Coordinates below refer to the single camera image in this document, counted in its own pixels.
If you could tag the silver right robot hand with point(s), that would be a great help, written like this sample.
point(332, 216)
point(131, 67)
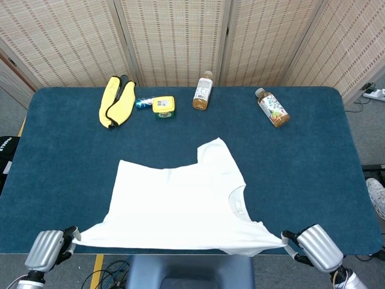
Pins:
point(319, 247)

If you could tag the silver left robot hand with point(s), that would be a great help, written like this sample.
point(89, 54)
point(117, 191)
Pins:
point(45, 250)

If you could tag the white t-shirt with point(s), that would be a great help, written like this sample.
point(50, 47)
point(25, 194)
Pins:
point(174, 204)

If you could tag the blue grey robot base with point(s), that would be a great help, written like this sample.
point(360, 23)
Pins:
point(192, 271)

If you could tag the woven folding screen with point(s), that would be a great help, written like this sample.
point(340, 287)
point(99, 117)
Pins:
point(180, 36)

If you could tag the white sneaker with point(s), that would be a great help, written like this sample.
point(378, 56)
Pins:
point(376, 189)

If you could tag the blue carpet table cover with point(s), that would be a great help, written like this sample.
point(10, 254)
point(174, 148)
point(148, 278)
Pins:
point(60, 165)

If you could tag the black metal floor bar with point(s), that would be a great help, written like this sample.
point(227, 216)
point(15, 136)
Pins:
point(373, 167)

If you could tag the black bag with white lettering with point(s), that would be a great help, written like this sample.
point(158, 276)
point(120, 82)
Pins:
point(7, 150)

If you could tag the tea bottle with fruit label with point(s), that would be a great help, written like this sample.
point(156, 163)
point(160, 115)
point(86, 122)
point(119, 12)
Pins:
point(275, 110)

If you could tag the yellow cloth with black trim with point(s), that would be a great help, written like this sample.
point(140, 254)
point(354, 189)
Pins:
point(118, 108)

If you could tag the white power strip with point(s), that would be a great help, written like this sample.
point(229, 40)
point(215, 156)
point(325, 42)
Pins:
point(376, 94)

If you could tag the black power adapter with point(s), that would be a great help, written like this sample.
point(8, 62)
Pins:
point(369, 86)

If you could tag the blue drink can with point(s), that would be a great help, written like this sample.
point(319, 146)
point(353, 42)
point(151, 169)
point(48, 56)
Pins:
point(143, 103)

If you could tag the green tub with yellow lid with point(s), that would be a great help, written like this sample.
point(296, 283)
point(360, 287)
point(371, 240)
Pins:
point(164, 103)

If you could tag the amber tea bottle white label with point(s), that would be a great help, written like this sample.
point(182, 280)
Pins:
point(202, 96)

